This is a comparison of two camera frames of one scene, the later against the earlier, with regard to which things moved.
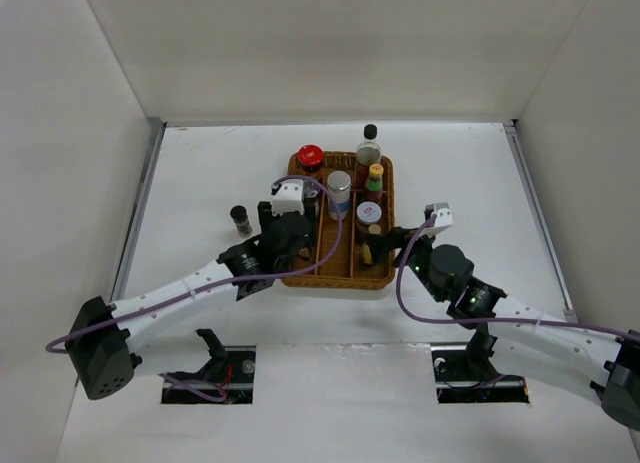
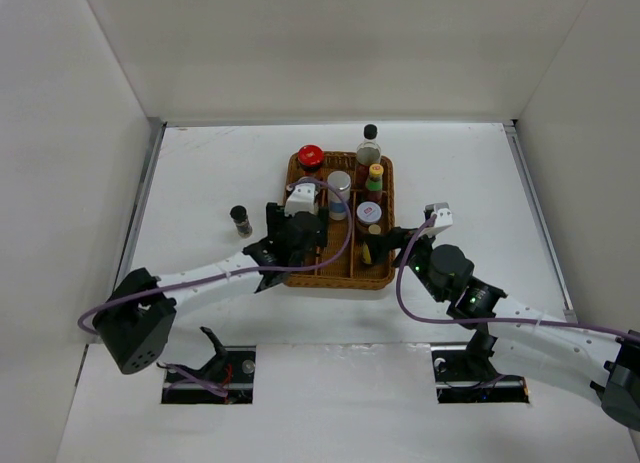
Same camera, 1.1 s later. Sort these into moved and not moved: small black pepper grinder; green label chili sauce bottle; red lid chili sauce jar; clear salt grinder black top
Moved: clear salt grinder black top
Not moved: red lid chili sauce jar; green label chili sauce bottle; small black pepper grinder
